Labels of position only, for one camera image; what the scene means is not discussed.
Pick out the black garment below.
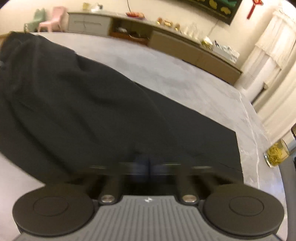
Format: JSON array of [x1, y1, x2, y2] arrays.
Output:
[[1, 32, 243, 183]]

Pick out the glass jar with yellow contents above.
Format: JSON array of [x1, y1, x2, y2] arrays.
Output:
[[264, 139, 290, 168]]

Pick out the cream curtain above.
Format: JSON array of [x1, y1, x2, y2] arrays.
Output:
[[235, 1, 295, 142]]

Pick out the long low TV cabinet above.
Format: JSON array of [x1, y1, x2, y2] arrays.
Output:
[[68, 11, 242, 85]]

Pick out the white box on cabinet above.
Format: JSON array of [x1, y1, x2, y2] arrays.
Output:
[[212, 40, 240, 64]]

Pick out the clear glassware set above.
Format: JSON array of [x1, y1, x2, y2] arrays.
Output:
[[183, 22, 201, 40]]

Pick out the gold ornaments on cabinet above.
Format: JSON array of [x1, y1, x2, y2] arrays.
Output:
[[157, 18, 181, 32]]

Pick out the red fruit plate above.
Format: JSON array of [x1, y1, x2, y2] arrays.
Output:
[[126, 11, 145, 19]]

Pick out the pink plastic child chair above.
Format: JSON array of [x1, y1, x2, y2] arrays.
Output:
[[37, 6, 66, 33]]

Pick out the green plastic child chair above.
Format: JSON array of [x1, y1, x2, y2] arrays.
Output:
[[23, 8, 46, 33]]

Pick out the red hanging knot ornament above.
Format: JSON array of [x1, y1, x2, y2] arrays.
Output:
[[246, 0, 263, 20]]

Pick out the dark green gold wall hanging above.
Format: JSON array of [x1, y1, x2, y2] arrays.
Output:
[[184, 0, 242, 25]]

